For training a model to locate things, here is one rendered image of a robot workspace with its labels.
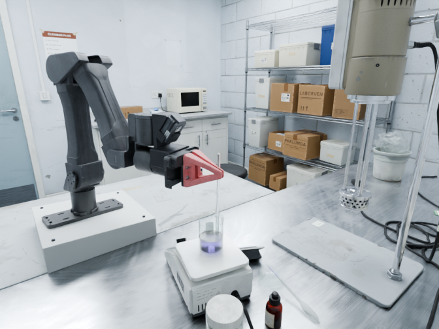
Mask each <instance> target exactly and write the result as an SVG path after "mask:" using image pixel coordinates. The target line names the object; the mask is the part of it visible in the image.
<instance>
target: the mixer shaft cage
mask: <svg viewBox="0 0 439 329"><path fill-rule="evenodd" d="M358 105H359V103H355V108H354V113H353V121H352V126H351V135H350V144H349V149H348V158H347V163H346V171H345V176H344V185H343V187H341V188H340V191H339V193H340V200H339V204H340V205H341V206H343V207H345V208H347V209H350V210H356V211H363V210H367V209H368V208H369V205H368V203H369V200H370V199H371V198H372V193H371V192H370V191H368V190H366V189H365V181H366V174H367V170H368V162H369V158H370V150H371V147H372V139H373V135H374V128H375V123H376V116H377V111H378V104H373V108H372V105H371V104H367V105H366V113H365V124H364V128H363V136H362V140H361V149H360V153H359V161H358V165H357V173H356V179H355V186H354V187H353V186H346V185H347V180H348V172H349V167H350V159H351V151H352V145H353V137H354V132H355V124H356V119H357V111H358ZM371 108H372V115H371V120H370V113H371ZM369 120H370V128H369V132H368V140H367V144H366V152H365V159H364V164H363V171H362V176H361V184H360V187H358V186H359V178H360V174H361V167H362V162H363V154H364V150H365V142H366V134H367V130H368V122H369ZM349 205H350V206H351V207H349Z"/></svg>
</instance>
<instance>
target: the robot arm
mask: <svg viewBox="0 0 439 329"><path fill-rule="evenodd" d="M112 65H113V63H112V60H111V58H110V57H108V56H104V55H89V56H87V55H86V54H85V53H81V52H64V53H60V54H52V55H49V56H48V57H47V60H46V73H47V76H48V78H49V79H50V81H51V82H53V85H54V86H56V89H57V94H58V95H59V98H60V101H61V105H62V108H63V115H64V120H65V128H66V133H67V163H65V168H66V173H67V177H66V179H65V183H64V186H63V190H65V191H68V192H70V195H71V206H72V208H71V209H69V210H65V211H61V212H57V213H53V214H50V215H45V216H43V217H41V218H42V222H43V223H44V224H45V226H46V227H47V228H48V229H52V228H57V227H61V226H63V225H68V224H70V223H74V222H77V221H81V220H84V219H88V218H90V217H95V216H97V215H101V214H104V213H108V212H113V211H115V210H119V209H122V208H123V204H122V203H121V202H120V201H118V200H116V199H115V198H111V199H108V200H104V201H100V202H96V195H95V187H94V186H96V185H100V182H102V180H103V178H104V174H105V170H104V168H103V161H102V160H99V157H98V153H97V151H96V149H95V144H94V141H93V133H92V127H91V116H90V110H89V107H90V108H91V111H92V112H93V115H94V117H95V120H96V122H97V126H98V128H99V133H100V139H101V142H102V145H103V146H101V149H102V151H103V153H104V155H105V158H106V161H107V163H108V164H109V166H110V167H111V168H113V169H116V170H117V169H120V168H127V167H130V166H135V168H136V169H137V170H140V171H144V172H149V173H152V174H157V175H160V176H164V177H165V187H166V188H168V189H172V187H173V186H175V185H176V184H178V183H180V182H181V186H182V187H192V186H194V185H199V184H202V183H206V182H209V181H214V180H220V179H222V178H223V177H224V170H222V169H221V168H220V170H218V169H217V165H216V164H214V163H213V162H212V161H211V160H210V159H209V158H208V157H207V156H206V155H205V154H204V153H203V152H201V151H200V150H199V147H197V146H191V147H189V146H186V145H182V144H175V143H172V142H176V141H177V139H178V138H179V136H180V135H181V131H182V129H183V128H184V126H185V125H186V120H185V119H184V118H183V117H182V116H181V115H180V114H179V113H176V112H159V113H132V114H128V116H127V118H128V122H127V120H126V118H125V116H124V114H123V112H122V110H121V108H120V106H119V104H118V101H117V98H116V96H115V94H114V92H113V89H112V86H111V84H110V80H109V77H108V69H109V68H110V67H111V66H112ZM151 146H153V147H151ZM202 168H204V169H206V170H208V171H210V172H212V173H214V174H209V175H203V169H202Z"/></svg>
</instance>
